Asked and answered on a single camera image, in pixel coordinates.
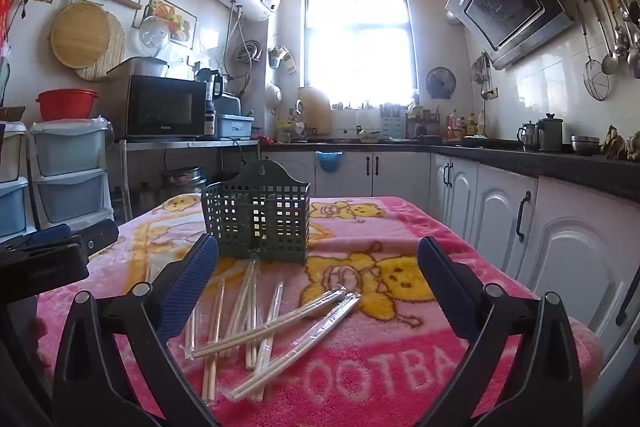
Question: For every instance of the wall-mounted utensil holder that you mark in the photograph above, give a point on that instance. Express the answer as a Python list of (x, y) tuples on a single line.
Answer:
[(278, 57)]

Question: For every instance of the translucent plastic container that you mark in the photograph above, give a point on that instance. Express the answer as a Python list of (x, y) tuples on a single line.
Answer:
[(145, 67)]

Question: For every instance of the bowl of vegetables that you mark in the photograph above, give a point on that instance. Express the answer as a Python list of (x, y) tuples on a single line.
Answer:
[(369, 137)]

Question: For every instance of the black microwave oven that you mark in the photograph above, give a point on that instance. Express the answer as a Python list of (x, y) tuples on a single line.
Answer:
[(165, 107)]

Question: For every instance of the row of hanging steel utensils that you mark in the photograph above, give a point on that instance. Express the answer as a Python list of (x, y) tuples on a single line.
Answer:
[(620, 32)]

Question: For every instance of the red plastic basin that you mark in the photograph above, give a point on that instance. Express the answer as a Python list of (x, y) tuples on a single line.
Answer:
[(65, 104)]

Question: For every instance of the steel bowl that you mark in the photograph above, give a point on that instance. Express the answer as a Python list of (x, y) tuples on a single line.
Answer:
[(585, 146)]

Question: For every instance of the white hanging colander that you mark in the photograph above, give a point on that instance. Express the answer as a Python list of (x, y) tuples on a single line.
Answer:
[(272, 99)]

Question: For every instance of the wooden cutting board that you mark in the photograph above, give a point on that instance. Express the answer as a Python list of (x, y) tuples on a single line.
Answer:
[(317, 112)]

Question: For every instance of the pink bear printed blanket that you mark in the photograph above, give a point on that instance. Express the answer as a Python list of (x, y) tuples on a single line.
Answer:
[(380, 357)]

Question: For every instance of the dark green pot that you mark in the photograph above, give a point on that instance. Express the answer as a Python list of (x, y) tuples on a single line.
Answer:
[(550, 134)]

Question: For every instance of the round wall vent fan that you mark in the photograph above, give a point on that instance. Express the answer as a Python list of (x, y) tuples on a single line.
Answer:
[(441, 83)]

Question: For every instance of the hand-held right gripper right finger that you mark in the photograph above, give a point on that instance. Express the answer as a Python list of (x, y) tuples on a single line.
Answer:
[(445, 287)]

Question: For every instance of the hanging small ladles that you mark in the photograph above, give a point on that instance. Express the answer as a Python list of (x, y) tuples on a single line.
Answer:
[(481, 69)]

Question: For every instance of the black cooktop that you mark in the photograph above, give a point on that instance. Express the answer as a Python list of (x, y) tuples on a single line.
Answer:
[(490, 142)]

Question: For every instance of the red hanging ornament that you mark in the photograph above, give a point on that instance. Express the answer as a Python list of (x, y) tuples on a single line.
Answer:
[(5, 17)]

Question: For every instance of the red-capped sauce bottle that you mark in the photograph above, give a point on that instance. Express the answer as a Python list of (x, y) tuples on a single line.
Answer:
[(453, 124)]

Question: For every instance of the brown knobby object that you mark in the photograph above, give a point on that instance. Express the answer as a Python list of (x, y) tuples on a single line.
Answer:
[(617, 144)]

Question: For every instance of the steel faucet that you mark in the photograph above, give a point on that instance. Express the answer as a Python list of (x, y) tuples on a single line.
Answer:
[(298, 109)]

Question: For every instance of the grey plastic dish box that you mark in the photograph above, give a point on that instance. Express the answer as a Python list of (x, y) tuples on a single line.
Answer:
[(235, 126)]

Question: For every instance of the black blender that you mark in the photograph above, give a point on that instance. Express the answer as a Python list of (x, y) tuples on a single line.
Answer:
[(212, 92)]

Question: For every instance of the wall socket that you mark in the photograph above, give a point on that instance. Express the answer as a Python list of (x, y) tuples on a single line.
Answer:
[(492, 93)]

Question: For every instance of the yellow sink caddy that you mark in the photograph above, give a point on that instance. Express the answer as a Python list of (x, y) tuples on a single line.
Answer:
[(287, 132)]

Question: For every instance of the steel kitchen shelf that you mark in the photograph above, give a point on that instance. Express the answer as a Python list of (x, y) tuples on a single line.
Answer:
[(175, 143)]

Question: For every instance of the kitchen window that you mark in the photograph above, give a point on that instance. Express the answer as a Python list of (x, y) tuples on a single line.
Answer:
[(360, 32)]

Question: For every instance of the glass french press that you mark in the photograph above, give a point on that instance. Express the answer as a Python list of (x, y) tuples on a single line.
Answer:
[(527, 138)]

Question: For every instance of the green plastic utensil basket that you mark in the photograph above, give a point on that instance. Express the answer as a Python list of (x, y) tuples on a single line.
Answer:
[(260, 222)]

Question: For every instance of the round bamboo board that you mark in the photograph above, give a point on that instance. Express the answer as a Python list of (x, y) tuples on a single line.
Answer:
[(80, 34)]

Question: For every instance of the black countertop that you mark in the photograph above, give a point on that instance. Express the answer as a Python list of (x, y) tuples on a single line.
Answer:
[(550, 162)]

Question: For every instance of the blue hanging bin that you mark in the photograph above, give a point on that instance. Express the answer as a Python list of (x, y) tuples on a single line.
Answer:
[(328, 162)]

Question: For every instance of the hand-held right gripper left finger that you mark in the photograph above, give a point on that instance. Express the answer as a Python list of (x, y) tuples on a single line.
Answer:
[(187, 287)]

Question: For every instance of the stacked steel pots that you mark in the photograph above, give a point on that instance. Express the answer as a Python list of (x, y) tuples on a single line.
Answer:
[(182, 182)]

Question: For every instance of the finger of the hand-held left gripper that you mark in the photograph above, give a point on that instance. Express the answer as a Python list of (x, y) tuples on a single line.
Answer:
[(100, 234), (50, 233)]

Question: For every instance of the black spice rack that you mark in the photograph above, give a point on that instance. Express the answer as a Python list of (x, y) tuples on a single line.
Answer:
[(422, 122)]

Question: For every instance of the wicker basket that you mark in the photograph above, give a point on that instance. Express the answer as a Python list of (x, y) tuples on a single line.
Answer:
[(11, 113)]

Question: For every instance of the clear plastic dome cover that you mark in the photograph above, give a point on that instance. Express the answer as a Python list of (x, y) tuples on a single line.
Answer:
[(152, 37)]

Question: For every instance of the bunch of chopsticks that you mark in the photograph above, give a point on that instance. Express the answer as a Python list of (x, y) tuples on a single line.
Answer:
[(310, 304)]

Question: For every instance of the blue plastic drawer cabinet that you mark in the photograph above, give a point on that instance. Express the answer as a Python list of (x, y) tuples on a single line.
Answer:
[(65, 152), (12, 187)]

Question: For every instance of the teal knife block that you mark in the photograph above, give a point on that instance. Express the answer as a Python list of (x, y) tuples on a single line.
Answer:
[(394, 124)]

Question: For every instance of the round straw mat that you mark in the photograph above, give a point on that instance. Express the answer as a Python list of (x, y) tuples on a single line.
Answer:
[(118, 52)]

